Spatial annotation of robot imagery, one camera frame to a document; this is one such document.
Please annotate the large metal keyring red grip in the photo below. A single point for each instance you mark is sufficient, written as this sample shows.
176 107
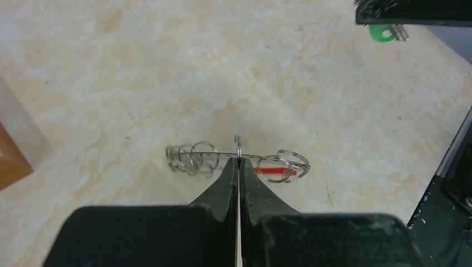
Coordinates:
283 167

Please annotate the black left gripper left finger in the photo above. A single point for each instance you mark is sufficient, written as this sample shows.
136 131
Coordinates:
201 233

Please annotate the green key tag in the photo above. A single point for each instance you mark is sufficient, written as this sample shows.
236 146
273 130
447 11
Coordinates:
381 33

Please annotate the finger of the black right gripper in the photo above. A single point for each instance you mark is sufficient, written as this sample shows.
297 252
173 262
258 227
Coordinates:
453 13

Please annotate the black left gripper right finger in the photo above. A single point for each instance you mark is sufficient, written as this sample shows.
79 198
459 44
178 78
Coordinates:
275 234

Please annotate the wooden compartment tray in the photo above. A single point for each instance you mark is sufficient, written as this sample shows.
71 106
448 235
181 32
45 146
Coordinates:
14 165

